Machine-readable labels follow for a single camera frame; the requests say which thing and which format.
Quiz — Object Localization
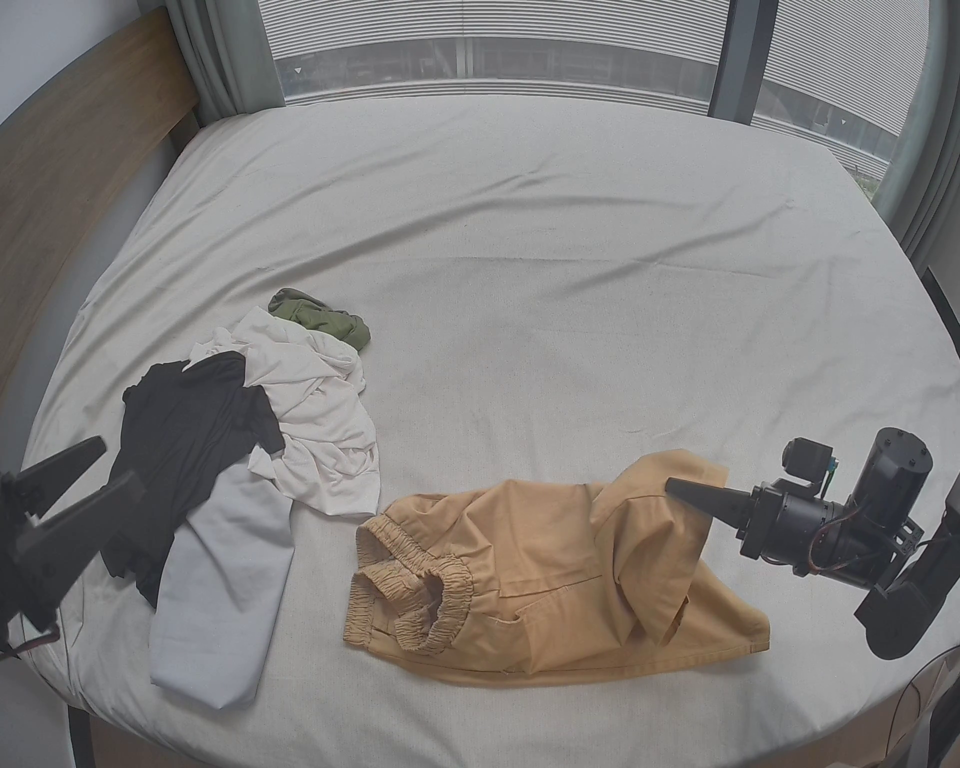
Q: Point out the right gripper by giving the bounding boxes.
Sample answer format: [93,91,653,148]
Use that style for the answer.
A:
[736,483,852,580]

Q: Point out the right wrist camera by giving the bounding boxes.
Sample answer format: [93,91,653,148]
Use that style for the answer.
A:
[780,437,838,500]

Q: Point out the black T-shirt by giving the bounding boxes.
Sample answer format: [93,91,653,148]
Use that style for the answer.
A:
[105,351,288,610]

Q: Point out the black cable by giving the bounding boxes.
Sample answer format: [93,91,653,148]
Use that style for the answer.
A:
[891,643,948,768]

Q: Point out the tan shorts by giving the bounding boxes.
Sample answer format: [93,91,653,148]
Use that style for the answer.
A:
[342,448,774,687]

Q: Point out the window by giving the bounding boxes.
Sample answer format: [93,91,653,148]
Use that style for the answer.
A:
[255,0,946,177]

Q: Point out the green garment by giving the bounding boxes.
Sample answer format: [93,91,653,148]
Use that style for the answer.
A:
[267,287,372,354]

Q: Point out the white garment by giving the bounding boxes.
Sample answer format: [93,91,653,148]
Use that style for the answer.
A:
[187,307,384,519]

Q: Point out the pale grey garment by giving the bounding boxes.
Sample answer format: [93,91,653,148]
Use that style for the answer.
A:
[148,461,297,710]

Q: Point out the grey-green curtain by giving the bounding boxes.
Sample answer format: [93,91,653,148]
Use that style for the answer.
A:
[138,0,290,127]
[873,0,960,264]

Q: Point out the bed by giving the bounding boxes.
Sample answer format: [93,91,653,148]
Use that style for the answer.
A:
[0,6,960,768]

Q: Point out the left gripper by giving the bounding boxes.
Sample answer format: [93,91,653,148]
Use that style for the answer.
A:
[0,436,147,633]

